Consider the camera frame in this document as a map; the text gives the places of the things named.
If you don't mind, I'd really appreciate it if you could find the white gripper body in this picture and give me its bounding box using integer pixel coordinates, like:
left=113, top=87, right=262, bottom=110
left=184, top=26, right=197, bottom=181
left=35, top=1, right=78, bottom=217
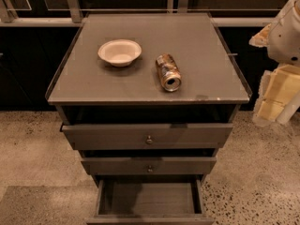
left=262, top=64, right=300, bottom=111

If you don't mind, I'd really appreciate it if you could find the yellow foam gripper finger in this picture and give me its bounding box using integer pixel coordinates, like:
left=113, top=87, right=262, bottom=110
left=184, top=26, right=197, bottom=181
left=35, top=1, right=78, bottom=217
left=249, top=24, right=271, bottom=48
left=252, top=98, right=283, bottom=127

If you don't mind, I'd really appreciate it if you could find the grey bottom drawer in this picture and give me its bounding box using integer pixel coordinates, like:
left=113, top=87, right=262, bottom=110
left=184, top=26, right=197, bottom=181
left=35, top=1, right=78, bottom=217
left=86, top=177, right=214, bottom=225

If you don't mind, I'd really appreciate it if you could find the grey drawer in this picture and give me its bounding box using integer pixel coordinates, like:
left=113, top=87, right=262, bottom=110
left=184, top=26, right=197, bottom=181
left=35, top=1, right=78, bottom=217
left=86, top=177, right=214, bottom=225
left=82, top=157, right=217, bottom=175
left=62, top=123, right=233, bottom=150

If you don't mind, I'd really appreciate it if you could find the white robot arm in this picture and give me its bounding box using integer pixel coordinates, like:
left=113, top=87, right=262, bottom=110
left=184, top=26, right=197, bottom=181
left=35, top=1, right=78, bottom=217
left=249, top=0, right=300, bottom=127

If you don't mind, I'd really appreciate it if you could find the grey middle drawer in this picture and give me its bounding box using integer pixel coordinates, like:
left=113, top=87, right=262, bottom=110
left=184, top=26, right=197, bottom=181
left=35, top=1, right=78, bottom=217
left=82, top=157, right=217, bottom=175

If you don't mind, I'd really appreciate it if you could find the grey drawer cabinet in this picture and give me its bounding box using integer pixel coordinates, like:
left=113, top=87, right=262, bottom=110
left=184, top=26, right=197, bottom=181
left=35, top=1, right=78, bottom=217
left=45, top=12, right=253, bottom=186

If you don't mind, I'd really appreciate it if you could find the grey top drawer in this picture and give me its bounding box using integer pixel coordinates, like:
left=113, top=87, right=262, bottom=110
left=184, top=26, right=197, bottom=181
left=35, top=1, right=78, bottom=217
left=62, top=123, right=233, bottom=150

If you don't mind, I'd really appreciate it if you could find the crushed soda can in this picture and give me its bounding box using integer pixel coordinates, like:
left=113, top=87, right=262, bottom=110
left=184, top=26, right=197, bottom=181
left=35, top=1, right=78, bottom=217
left=156, top=53, right=182, bottom=92

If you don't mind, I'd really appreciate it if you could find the white paper bowl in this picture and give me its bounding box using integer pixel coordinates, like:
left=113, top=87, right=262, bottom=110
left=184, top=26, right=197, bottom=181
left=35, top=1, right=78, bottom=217
left=97, top=39, right=142, bottom=68

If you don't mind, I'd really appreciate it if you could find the white pipe post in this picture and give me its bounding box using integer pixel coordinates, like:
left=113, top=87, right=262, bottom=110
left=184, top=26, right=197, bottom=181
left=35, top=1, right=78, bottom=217
left=277, top=91, right=300, bottom=125

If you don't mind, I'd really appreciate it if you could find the metal window frame railing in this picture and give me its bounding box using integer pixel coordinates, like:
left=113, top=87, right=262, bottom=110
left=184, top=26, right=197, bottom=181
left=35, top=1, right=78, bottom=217
left=0, top=0, right=288, bottom=27

